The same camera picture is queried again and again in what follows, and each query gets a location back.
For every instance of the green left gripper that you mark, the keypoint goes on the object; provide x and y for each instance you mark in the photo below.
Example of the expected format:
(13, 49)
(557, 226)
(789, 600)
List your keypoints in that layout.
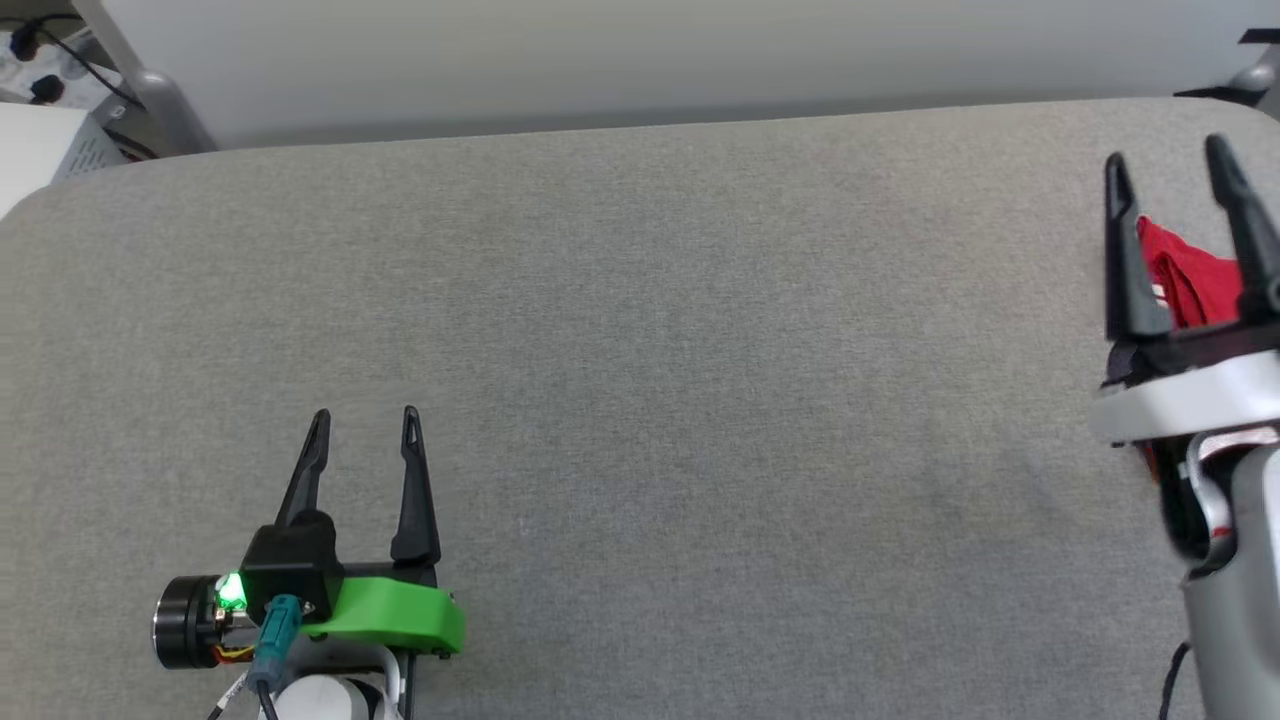
(400, 610)

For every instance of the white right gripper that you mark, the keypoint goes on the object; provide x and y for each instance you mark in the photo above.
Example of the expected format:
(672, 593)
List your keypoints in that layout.
(1200, 395)

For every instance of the red white basketball jersey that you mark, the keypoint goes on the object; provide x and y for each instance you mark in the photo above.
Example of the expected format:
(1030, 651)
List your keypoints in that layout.
(1195, 280)

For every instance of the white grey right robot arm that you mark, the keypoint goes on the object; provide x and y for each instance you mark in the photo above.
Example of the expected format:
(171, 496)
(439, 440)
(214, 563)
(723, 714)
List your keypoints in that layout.
(1240, 620)

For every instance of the black cylindrical left gripper motor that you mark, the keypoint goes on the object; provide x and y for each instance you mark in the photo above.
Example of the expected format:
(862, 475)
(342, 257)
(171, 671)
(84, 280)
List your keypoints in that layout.
(185, 620)

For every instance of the grey metal stand leg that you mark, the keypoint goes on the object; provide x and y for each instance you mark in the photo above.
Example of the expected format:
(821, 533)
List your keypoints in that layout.
(150, 100)

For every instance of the white metal box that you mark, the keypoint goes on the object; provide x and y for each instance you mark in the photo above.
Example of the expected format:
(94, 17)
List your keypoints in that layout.
(40, 150)

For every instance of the black power plug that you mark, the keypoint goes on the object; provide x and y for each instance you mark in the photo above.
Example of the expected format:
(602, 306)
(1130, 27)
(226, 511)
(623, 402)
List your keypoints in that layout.
(25, 42)
(47, 90)

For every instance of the white power strip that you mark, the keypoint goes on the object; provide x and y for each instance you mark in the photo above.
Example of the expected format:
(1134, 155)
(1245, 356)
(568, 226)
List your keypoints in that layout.
(60, 70)

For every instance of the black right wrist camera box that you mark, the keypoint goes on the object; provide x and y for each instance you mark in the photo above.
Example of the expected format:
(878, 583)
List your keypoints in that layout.
(1265, 300)

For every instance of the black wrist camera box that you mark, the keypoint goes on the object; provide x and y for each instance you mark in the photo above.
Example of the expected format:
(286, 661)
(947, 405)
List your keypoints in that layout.
(295, 560)
(1265, 300)

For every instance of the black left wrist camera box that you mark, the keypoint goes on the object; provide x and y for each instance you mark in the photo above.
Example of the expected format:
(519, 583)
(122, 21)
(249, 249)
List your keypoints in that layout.
(295, 560)

